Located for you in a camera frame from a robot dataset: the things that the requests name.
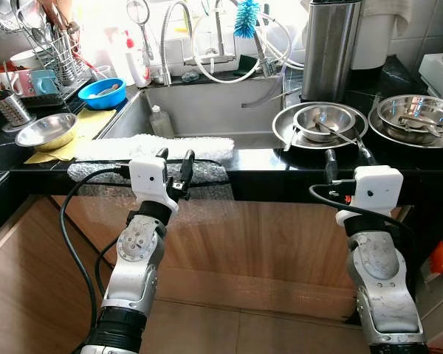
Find white ceramic bowl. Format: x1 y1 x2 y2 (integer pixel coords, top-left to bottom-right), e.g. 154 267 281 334
11 50 45 71

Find steel knife block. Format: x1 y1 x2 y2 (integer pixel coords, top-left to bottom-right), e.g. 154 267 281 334
301 0 363 103

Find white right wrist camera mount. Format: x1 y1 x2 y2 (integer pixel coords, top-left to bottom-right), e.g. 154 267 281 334
335 166 404 226

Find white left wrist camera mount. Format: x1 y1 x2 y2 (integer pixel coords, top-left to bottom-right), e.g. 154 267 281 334
128 156 179 215

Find flexible steel faucet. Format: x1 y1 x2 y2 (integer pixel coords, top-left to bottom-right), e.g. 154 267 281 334
159 0 196 86

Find clear plastic bottle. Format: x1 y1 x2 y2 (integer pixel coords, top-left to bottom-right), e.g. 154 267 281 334
149 105 176 139

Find teal mug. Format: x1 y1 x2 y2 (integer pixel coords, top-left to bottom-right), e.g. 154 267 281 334
31 69 60 95

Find perforated steel cup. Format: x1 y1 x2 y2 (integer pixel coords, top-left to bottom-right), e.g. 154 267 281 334
0 90 32 128

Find white hanging towel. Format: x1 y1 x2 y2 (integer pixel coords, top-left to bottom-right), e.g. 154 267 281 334
351 0 411 71

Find long steel spoon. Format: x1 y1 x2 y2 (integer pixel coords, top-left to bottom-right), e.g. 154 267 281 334
395 114 443 137

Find steel wire strainer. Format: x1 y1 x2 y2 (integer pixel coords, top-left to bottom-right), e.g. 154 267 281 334
126 0 152 63

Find clear bubble wrap sheet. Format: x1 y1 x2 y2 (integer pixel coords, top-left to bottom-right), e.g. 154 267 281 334
65 135 241 222

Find wooden spoon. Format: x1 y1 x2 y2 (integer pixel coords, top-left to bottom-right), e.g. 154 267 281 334
41 0 78 34

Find white soap bottle red pump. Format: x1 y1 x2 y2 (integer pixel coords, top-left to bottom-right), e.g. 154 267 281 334
126 31 152 88

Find pink mug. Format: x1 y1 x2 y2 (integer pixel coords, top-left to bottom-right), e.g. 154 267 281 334
7 72 35 98

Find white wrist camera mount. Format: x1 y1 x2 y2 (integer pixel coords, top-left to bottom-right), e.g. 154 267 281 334
335 166 404 226
128 156 179 215

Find yellow dish cloth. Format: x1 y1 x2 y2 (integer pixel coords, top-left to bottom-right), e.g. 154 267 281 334
24 108 119 164

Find wire cutlery drainer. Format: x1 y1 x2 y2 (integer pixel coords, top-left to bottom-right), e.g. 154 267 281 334
30 22 89 86

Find orange plastic object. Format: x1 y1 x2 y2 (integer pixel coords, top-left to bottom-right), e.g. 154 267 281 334
428 242 443 275

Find large steel bowl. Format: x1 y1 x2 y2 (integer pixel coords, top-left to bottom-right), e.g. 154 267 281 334
375 94 443 137

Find stainless steel sink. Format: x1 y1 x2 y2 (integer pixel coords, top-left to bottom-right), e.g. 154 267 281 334
96 77 311 152

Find white looped hose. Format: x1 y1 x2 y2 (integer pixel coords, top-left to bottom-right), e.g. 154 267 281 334
190 4 303 84

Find blue plastic bowl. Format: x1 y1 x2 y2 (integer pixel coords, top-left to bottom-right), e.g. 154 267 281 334
78 77 127 111

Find blue bottle brush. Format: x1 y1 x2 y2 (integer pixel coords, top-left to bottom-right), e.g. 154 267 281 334
234 0 261 39

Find medium steel bowl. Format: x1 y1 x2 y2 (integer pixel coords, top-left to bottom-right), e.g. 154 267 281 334
15 113 79 152

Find dark handled utensil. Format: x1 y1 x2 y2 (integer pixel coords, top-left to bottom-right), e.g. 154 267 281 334
284 122 300 152

